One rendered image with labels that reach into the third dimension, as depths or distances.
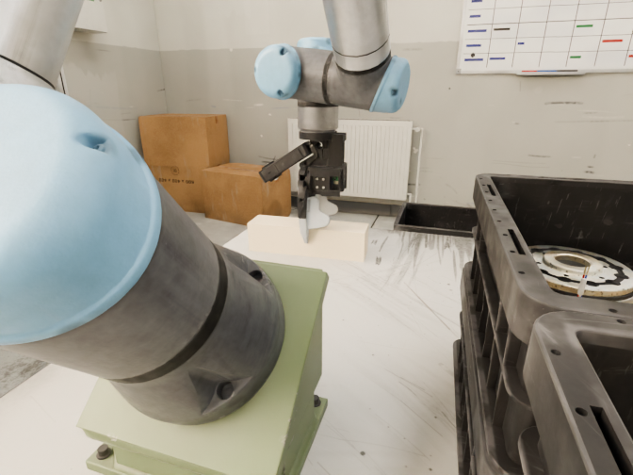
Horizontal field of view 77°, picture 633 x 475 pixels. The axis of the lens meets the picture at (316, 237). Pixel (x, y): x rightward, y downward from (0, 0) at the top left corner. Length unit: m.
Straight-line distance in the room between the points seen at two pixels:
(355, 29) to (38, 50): 0.32
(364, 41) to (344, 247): 0.39
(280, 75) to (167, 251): 0.43
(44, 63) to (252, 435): 0.30
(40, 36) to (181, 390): 0.25
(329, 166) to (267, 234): 0.19
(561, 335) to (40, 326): 0.21
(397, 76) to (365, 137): 2.65
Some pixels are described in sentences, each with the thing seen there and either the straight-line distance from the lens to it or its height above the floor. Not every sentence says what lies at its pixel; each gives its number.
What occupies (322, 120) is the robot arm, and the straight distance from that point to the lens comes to 0.72.
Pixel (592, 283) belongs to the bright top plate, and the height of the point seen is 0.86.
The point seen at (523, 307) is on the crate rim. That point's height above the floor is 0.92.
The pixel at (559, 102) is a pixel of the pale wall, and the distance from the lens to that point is 3.33.
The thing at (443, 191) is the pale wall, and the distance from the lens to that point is 3.35.
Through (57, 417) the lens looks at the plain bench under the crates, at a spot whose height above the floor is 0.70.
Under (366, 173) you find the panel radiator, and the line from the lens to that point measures 3.27.
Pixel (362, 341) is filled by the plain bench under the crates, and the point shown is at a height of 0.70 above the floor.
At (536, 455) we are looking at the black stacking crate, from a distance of 0.22.
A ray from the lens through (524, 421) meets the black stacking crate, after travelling 0.25.
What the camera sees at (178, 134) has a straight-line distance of 3.52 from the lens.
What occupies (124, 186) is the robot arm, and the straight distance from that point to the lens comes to 0.20.
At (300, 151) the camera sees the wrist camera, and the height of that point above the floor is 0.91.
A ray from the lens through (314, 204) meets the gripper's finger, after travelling 0.75.
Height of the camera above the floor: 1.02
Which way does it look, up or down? 21 degrees down
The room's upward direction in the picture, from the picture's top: straight up
